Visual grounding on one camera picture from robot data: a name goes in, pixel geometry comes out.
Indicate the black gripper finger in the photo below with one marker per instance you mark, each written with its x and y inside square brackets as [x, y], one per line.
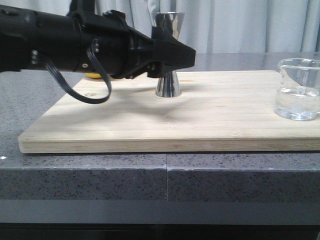
[170, 55]
[159, 33]

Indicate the clear glass measuring beaker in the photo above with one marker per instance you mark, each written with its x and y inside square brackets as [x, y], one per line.
[298, 93]

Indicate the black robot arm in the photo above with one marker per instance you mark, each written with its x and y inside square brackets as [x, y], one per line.
[57, 37]

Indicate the yellow lemon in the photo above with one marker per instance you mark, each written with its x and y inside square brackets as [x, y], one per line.
[97, 76]

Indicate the steel double cone jigger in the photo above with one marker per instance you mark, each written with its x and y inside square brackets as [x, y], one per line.
[168, 85]

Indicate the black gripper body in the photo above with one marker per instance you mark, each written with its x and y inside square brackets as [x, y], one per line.
[123, 51]

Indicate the light wooden cutting board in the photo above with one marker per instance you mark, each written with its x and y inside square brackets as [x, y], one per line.
[218, 111]

